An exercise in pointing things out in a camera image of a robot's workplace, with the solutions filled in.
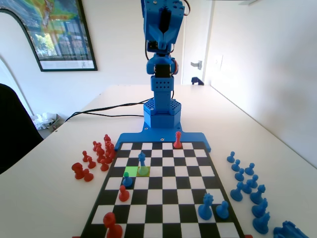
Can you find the blue geared gripper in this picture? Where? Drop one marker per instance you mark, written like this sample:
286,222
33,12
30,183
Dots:
164,37

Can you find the tall blue chess piece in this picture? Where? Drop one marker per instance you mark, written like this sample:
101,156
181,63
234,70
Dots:
142,161

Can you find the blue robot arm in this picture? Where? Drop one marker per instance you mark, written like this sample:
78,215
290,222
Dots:
162,89

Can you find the red chess king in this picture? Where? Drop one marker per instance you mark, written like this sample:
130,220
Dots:
177,141

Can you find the blue chess pawn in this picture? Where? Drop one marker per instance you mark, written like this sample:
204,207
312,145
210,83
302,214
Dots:
247,187
239,175
249,169
237,192
236,166
254,181
222,210
127,181
231,157

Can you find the large red chess piece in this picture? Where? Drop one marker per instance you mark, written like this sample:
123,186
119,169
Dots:
78,171

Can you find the blue chess queen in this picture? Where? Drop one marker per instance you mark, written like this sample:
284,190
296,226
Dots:
206,208

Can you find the large blue chess piece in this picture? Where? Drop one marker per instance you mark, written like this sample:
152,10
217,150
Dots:
260,209
258,196
262,224

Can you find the large red chess pawn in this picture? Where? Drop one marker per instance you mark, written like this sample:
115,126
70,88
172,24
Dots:
112,226

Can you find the blue lying chess piece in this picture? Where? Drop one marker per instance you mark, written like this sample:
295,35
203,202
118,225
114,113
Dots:
289,231

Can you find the white door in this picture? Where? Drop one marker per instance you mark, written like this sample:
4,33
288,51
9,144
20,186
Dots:
195,37

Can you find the blue table clamp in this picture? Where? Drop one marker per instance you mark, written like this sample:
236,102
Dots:
196,81

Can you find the black framed poster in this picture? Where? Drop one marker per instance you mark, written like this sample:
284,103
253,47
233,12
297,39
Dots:
57,32

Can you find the small cardboard box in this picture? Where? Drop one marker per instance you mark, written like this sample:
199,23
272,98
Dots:
56,121

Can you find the crumpled white plastic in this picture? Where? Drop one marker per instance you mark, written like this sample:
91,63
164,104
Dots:
42,120

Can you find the black and white chessboard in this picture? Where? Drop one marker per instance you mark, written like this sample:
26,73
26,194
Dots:
168,193

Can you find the black chair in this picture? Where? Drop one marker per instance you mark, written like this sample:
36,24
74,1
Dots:
15,129

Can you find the blue arm base plate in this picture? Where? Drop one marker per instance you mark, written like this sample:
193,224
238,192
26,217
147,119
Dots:
195,137

